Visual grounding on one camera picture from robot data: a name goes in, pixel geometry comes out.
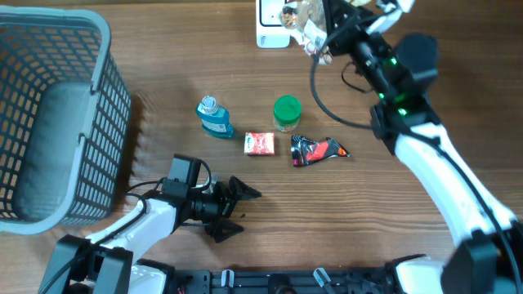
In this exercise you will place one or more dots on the white barcode scanner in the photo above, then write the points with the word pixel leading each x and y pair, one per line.
pixel 270 33

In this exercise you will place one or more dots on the grey plastic mesh basket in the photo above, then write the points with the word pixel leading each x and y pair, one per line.
pixel 65 111

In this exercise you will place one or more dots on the red snack packet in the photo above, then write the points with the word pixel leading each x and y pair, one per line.
pixel 259 143

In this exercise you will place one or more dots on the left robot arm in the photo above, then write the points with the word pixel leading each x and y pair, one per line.
pixel 111 260

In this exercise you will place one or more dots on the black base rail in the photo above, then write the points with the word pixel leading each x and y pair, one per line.
pixel 343 281

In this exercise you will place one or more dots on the blue mouthwash bottle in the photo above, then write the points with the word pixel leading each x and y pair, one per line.
pixel 215 118

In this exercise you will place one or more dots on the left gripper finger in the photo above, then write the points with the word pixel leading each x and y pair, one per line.
pixel 240 191
pixel 221 230

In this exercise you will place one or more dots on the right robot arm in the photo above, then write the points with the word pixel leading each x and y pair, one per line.
pixel 487 235

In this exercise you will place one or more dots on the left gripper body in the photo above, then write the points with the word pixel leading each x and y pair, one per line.
pixel 212 207

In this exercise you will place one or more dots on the black red snack wrapper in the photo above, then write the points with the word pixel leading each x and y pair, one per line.
pixel 306 152

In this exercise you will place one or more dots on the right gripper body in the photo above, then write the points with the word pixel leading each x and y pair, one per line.
pixel 368 51

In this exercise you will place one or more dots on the green lid jar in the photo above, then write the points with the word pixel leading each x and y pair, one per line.
pixel 287 113

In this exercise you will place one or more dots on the white long pouch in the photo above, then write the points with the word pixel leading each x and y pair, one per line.
pixel 306 23

